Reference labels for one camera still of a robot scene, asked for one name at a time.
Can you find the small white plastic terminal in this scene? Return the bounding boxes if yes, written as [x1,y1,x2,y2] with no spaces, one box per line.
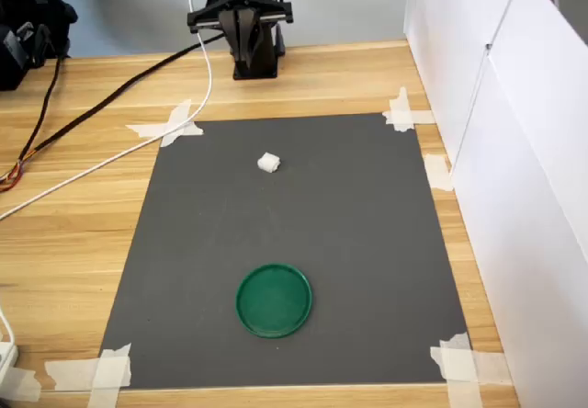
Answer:
[255,152,282,175]

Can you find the round green lid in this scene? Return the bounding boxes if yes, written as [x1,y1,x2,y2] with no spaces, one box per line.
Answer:
[235,263,314,339]

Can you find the white tape strip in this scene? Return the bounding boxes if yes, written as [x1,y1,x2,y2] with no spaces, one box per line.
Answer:
[382,109,435,127]
[429,346,514,386]
[422,153,455,192]
[439,332,483,408]
[0,366,43,402]
[124,120,205,139]
[389,86,415,133]
[86,343,132,408]
[160,98,193,148]
[44,357,132,391]

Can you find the white partition panel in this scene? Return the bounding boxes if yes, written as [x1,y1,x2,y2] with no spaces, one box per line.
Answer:
[451,0,588,408]
[402,0,526,165]

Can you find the dark grey mat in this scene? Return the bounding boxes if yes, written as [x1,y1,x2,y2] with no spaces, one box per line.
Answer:
[98,112,472,389]

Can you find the white power strip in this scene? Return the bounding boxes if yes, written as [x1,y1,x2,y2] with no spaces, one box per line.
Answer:
[0,341,19,378]

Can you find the white camera cable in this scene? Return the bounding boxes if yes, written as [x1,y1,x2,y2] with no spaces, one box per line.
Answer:
[0,0,213,221]

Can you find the thick black braided cable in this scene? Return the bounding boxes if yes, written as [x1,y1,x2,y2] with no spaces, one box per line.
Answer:
[17,30,229,164]

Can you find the thin black cable coloured wires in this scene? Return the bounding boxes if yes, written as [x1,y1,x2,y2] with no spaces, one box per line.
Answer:
[0,53,65,193]

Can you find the white power strip cable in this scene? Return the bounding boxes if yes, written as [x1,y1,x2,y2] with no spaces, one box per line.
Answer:
[0,309,16,346]

